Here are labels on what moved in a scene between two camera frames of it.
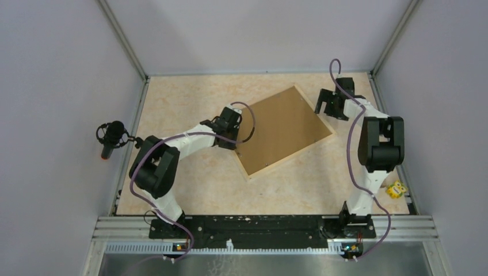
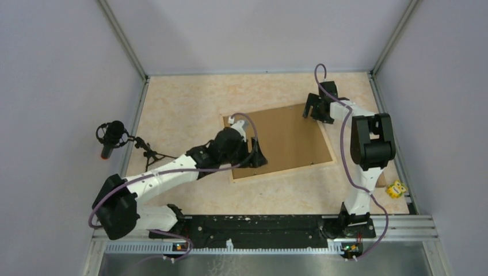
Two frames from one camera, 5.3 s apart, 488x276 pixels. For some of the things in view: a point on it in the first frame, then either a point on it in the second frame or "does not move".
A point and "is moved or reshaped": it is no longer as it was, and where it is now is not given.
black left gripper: [229, 145] → [256, 158]
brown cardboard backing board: [285, 125] is moved or reshaped
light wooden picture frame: [293, 155] → [251, 177]
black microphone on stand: [114, 135] does not move
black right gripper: [324, 95] → [313, 100]
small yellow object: [396, 190] does not move
